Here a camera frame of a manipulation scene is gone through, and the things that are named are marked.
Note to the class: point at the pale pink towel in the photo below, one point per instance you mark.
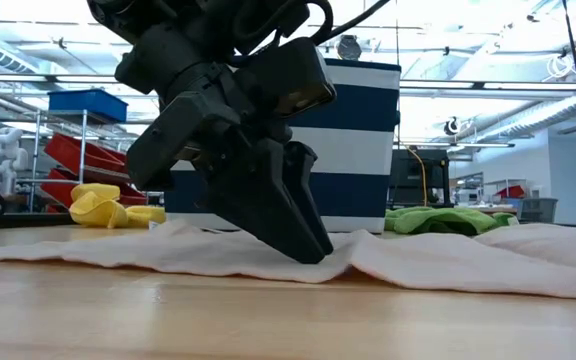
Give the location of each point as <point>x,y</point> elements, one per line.
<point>418,260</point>

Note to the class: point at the black metal table frame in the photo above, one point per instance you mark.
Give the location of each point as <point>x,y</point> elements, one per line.
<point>18,221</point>

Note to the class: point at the navy white striped fabric basket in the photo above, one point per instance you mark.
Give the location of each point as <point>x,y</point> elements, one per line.
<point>358,150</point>

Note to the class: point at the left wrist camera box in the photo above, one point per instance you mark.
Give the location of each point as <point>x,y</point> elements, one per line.
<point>288,75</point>

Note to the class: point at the grey plastic bin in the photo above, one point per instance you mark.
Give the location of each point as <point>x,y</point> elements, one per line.
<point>539,210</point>

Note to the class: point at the red plastic bin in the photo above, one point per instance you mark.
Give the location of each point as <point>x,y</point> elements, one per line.
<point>83,152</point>
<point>58,190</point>

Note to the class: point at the green microfiber towel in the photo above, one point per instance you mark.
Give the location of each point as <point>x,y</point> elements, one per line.
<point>438,220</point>

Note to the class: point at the yellow microfiber towel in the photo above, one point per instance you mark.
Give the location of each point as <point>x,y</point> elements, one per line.
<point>95,207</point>

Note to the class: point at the black equipment box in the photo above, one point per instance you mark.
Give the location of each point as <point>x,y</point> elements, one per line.
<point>408,175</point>

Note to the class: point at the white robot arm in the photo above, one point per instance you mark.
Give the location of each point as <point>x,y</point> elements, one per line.
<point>5,155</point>

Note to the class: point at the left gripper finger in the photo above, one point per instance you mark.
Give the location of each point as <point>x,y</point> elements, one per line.
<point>300,165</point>
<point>258,200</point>

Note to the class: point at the blue plastic bin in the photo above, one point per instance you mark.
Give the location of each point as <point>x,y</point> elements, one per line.
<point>88,104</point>

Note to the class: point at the small red box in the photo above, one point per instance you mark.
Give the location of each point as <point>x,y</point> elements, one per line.
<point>510,191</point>

